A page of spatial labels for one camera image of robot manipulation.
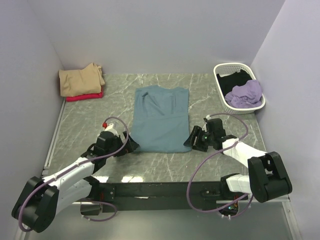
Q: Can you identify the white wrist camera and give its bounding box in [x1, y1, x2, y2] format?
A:
[202, 115, 211, 133]
[102, 122, 119, 136]

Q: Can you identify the purple t shirt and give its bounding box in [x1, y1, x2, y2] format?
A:
[224, 79, 263, 109]

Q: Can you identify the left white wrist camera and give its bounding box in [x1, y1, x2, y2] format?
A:
[102, 122, 119, 136]

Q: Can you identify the white plastic laundry basket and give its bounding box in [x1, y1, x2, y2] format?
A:
[213, 62, 266, 115]

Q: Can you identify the blue t shirt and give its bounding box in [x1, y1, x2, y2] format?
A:
[130, 85, 191, 154]

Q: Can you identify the black t shirt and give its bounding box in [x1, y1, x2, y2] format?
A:
[216, 69, 252, 97]

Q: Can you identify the folded beige t shirt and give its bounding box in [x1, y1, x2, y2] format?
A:
[58, 62, 105, 97]

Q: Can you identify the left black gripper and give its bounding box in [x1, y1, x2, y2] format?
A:
[104, 131, 139, 158]

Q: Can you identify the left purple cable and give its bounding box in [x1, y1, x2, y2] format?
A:
[17, 116, 131, 232]

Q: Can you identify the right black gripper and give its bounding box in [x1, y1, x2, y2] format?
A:
[183, 125, 215, 153]

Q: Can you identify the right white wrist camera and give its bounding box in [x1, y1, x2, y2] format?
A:
[202, 115, 211, 133]

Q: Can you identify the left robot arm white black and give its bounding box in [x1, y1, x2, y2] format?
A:
[11, 130, 139, 233]

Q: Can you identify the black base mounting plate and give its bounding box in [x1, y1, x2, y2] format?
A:
[69, 181, 251, 217]

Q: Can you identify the folded pink t shirt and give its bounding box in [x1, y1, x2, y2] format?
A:
[65, 91, 104, 102]

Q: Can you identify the aluminium rail frame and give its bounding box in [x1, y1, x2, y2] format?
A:
[11, 113, 293, 233]

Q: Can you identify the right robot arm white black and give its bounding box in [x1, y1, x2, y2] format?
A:
[184, 118, 293, 203]

